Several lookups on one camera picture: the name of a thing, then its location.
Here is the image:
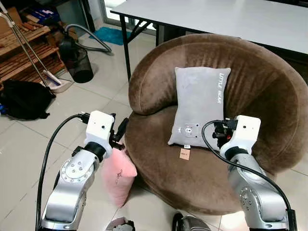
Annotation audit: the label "black bag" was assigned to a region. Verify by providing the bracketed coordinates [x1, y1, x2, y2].
[0, 79, 56, 120]

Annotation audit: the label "grey vacuum hose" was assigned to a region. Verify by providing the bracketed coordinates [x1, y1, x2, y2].
[64, 23, 113, 53]

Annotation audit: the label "teal floor mat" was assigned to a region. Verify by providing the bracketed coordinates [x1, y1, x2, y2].
[89, 26, 126, 47]

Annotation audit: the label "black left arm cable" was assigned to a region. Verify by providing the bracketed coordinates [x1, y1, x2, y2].
[35, 113, 92, 231]

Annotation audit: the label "blue box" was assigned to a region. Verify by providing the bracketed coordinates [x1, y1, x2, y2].
[21, 7, 61, 26]

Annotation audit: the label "white table black legs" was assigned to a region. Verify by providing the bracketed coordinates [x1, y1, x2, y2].
[110, 0, 308, 81]

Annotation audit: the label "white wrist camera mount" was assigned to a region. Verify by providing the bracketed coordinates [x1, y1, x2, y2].
[84, 110, 116, 155]
[220, 115, 262, 155]

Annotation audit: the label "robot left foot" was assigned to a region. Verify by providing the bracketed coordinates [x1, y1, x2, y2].
[105, 217, 136, 231]

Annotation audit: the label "grey printed pillow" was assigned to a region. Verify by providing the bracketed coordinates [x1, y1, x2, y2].
[167, 66, 232, 149]

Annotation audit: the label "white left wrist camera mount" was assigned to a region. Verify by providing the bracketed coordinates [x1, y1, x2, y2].
[84, 110, 116, 155]

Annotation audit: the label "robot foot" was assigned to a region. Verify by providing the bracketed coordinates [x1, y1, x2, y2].
[172, 212, 213, 231]
[105, 217, 136, 231]

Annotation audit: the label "pink pillow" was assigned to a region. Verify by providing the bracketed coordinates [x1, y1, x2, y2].
[101, 146, 138, 208]

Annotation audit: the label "wooden slatted shelf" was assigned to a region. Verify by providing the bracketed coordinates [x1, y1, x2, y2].
[0, 7, 66, 86]

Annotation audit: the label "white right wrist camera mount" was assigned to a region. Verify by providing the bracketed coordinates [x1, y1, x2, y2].
[220, 115, 262, 155]

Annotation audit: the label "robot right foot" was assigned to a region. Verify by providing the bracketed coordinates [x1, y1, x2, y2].
[172, 212, 213, 231]

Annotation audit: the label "brown round plush sofa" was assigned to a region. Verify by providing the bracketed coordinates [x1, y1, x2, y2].
[124, 33, 308, 216]

